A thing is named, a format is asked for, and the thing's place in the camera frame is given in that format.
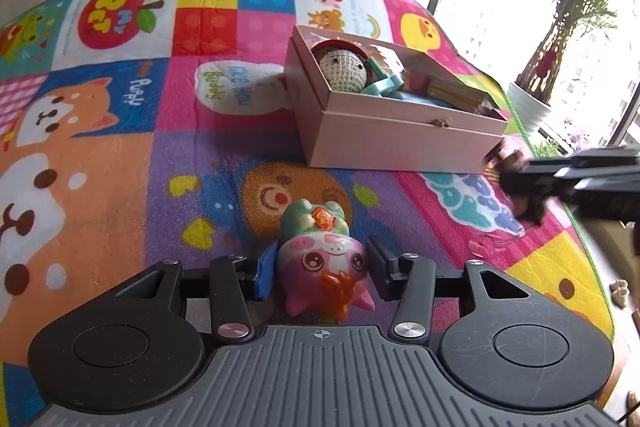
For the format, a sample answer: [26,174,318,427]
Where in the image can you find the pink white lace cloth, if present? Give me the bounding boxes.
[367,44,410,82]

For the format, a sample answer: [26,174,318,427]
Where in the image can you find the pink cardboard box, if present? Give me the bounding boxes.
[284,25,506,173]

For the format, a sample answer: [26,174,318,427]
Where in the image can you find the teal plastic holder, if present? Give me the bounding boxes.
[360,56,405,96]

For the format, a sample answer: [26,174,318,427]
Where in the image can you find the pink green pig toy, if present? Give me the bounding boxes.
[277,198,375,322]

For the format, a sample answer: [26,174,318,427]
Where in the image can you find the blue white mask packet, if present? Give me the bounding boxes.
[390,91,451,108]

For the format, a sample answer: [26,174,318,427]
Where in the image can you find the crochet doll red hat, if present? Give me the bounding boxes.
[311,39,370,94]

